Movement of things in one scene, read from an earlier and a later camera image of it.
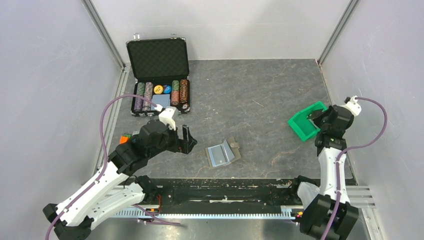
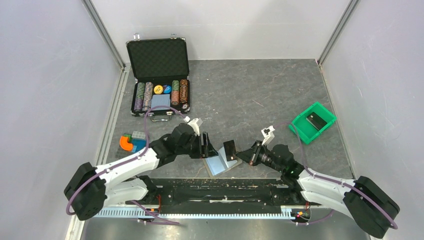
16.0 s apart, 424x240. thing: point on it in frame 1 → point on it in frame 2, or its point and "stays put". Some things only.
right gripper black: (317, 119) → (250, 155)
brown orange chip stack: (183, 91) stays put
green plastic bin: (303, 127) stays put
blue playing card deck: (163, 100) stays put
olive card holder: (227, 152) → (217, 165)
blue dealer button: (167, 89) stays put
